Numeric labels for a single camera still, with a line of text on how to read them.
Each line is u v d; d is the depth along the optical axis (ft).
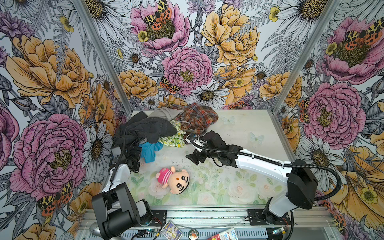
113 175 1.69
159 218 2.41
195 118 3.55
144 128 3.17
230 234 2.20
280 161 1.59
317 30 2.61
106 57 2.96
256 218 2.41
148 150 3.07
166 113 3.56
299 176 1.56
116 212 1.44
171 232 2.26
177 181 2.55
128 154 2.50
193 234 2.30
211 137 1.99
